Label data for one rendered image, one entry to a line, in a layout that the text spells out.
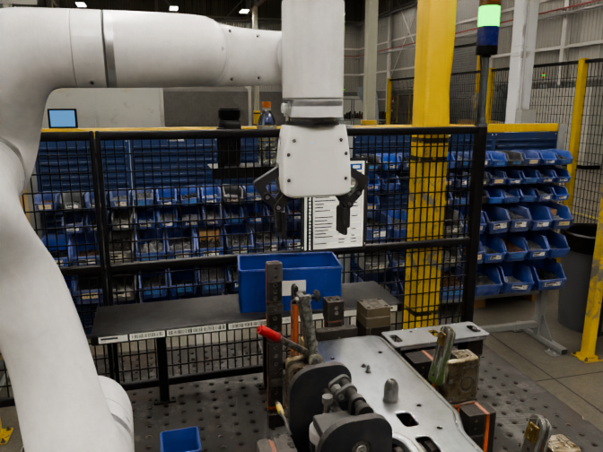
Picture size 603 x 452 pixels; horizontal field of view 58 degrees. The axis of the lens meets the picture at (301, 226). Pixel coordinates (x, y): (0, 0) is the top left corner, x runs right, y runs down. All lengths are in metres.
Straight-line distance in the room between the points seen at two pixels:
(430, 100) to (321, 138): 1.19
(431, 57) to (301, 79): 1.21
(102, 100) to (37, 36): 6.82
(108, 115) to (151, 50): 6.82
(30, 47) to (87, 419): 0.45
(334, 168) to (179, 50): 0.25
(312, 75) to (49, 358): 0.48
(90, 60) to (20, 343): 0.35
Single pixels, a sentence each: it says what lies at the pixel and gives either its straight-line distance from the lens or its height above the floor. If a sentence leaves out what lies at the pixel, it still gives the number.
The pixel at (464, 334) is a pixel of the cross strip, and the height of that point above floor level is 1.00.
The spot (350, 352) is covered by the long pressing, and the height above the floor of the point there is 1.00.
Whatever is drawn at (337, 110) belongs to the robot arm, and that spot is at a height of 1.62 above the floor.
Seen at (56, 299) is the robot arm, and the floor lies 1.39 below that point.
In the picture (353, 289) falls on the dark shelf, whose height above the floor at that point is 1.03.
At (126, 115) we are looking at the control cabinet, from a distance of 7.48.
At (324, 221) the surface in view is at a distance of 1.76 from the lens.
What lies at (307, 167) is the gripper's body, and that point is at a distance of 0.74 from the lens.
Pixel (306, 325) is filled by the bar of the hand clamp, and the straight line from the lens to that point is 1.22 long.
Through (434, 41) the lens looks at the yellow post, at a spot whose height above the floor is 1.82.
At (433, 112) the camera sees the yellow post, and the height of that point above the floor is 1.59.
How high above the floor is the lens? 1.63
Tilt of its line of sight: 13 degrees down
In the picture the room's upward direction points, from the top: straight up
